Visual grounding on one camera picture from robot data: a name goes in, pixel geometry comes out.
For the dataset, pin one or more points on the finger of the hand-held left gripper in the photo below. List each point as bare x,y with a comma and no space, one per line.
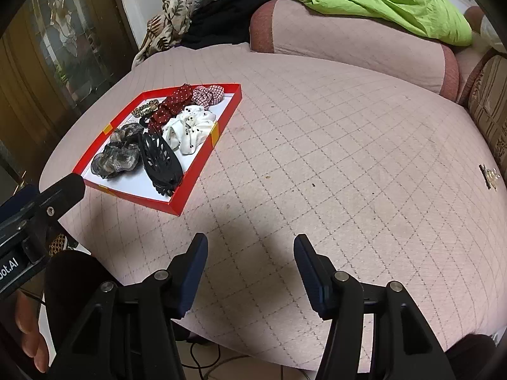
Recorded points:
63,194

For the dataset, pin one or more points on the red cardboard box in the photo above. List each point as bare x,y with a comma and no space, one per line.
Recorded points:
126,185

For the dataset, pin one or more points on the leaf-printed cloth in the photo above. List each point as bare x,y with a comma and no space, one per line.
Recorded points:
170,16

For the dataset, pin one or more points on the white polka-dot scrunchie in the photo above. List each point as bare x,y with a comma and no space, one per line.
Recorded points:
190,130

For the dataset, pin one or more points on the green cloth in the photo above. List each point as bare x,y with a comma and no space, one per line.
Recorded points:
396,8

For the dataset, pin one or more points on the brown patterned cushion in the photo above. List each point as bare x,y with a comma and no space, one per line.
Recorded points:
491,99

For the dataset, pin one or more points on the black cloth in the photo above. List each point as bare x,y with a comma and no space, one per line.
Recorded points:
222,23

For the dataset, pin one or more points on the red polka-dot scrunchie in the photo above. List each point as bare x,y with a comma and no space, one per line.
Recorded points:
170,105

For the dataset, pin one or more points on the grey organza scrunchie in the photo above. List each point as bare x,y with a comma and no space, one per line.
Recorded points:
119,158

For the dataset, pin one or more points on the person's left hand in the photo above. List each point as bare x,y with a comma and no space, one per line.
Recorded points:
31,344

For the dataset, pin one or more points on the plaid fabric scrunchie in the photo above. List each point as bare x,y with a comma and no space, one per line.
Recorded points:
208,95

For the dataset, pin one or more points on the wooden glass door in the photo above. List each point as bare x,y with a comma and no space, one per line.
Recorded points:
59,47

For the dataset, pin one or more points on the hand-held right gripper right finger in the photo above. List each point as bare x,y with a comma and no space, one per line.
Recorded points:
311,281

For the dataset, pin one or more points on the pink bolster cushion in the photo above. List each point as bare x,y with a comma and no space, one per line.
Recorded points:
336,35

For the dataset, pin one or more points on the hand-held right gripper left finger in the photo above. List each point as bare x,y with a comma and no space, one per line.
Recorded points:
196,269

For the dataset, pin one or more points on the white cloth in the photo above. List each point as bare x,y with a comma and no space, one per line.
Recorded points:
491,31

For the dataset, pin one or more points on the small pearl hair clip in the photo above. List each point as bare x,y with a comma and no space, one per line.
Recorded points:
490,176

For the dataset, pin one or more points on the brown lattice patterned object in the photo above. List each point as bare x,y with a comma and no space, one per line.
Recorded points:
56,244

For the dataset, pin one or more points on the black hair claw clip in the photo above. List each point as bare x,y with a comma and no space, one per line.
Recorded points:
158,162

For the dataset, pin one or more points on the pink quilted sofa cover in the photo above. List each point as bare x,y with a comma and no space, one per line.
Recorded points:
336,186

